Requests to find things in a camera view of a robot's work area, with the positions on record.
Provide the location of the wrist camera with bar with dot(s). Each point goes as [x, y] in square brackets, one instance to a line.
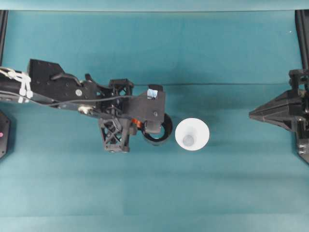
[147, 108]

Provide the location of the blue-green backdrop cloth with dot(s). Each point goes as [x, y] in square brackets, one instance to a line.
[154, 4]

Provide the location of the white paper cup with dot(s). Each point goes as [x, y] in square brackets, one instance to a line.
[193, 128]

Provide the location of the black frame post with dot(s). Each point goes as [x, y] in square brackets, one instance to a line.
[3, 36]
[303, 36]

